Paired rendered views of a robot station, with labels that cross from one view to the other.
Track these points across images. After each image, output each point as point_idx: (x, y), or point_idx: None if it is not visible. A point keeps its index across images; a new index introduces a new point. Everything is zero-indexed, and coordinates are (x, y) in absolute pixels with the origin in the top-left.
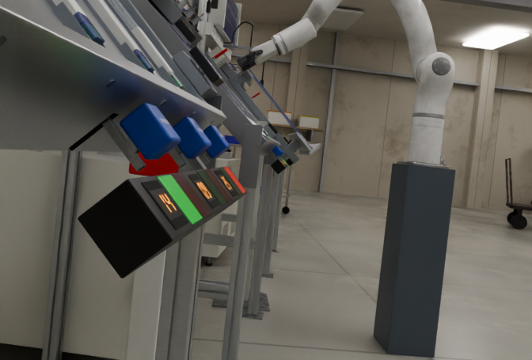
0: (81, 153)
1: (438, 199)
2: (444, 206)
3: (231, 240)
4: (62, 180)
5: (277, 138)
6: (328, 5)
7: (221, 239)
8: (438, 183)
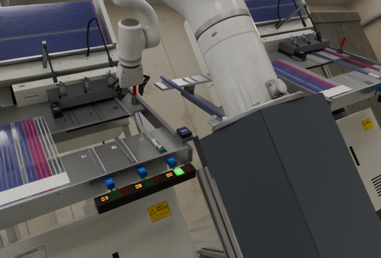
0: (0, 245)
1: (265, 185)
2: (282, 197)
3: (214, 256)
4: None
5: (197, 137)
6: None
7: (209, 255)
8: (248, 153)
